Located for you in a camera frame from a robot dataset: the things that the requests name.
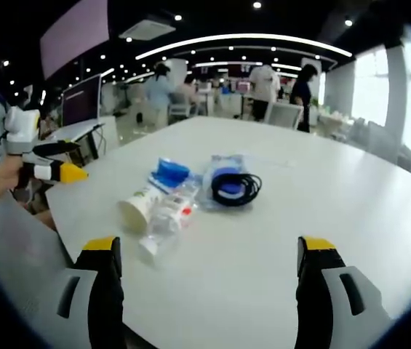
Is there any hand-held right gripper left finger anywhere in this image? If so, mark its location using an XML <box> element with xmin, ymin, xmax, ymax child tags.
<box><xmin>32</xmin><ymin>236</ymin><xmax>125</xmax><ymax>349</ymax></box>

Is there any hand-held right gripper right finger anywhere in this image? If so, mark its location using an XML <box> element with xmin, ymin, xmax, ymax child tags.
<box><xmin>294</xmin><ymin>236</ymin><xmax>392</xmax><ymax>349</ymax></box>

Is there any white paper cup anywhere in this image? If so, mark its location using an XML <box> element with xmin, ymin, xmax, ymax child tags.
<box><xmin>117</xmin><ymin>185</ymin><xmax>162</xmax><ymax>233</ymax></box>

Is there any clear plastic bottle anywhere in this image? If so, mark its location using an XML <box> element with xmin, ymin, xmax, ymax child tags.
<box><xmin>138</xmin><ymin>196</ymin><xmax>199</xmax><ymax>268</ymax></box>

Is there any blue tissue packet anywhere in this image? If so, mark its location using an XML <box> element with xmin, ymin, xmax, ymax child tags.
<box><xmin>147</xmin><ymin>157</ymin><xmax>192</xmax><ymax>196</ymax></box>

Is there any bagged black cable coil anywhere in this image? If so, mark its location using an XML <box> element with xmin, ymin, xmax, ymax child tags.
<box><xmin>193</xmin><ymin>153</ymin><xmax>260</xmax><ymax>213</ymax></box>

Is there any person's left hand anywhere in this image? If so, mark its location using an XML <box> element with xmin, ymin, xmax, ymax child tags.
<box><xmin>0</xmin><ymin>155</ymin><xmax>23</xmax><ymax>199</ymax></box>

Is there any white side desk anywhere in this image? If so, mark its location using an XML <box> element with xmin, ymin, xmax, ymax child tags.
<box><xmin>44</xmin><ymin>121</ymin><xmax>106</xmax><ymax>161</ymax></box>

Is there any computer monitor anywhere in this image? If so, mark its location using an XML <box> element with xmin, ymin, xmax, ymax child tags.
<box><xmin>60</xmin><ymin>73</ymin><xmax>103</xmax><ymax>128</ymax></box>

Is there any white table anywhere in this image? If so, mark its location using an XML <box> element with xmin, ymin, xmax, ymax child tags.
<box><xmin>44</xmin><ymin>116</ymin><xmax>411</xmax><ymax>349</ymax></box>

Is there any person's grey-clad leg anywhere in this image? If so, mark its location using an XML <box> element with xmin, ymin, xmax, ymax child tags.
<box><xmin>0</xmin><ymin>191</ymin><xmax>74</xmax><ymax>349</ymax></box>

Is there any ceiling air conditioner vent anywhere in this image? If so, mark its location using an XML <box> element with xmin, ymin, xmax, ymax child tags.
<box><xmin>119</xmin><ymin>18</ymin><xmax>177</xmax><ymax>41</ymax></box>

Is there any white office chair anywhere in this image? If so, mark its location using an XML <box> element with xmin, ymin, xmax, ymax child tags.
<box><xmin>265</xmin><ymin>102</ymin><xmax>305</xmax><ymax>131</ymax></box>

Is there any hanging wall screen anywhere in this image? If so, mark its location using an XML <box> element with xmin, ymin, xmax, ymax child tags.
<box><xmin>39</xmin><ymin>0</ymin><xmax>111</xmax><ymax>81</ymax></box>

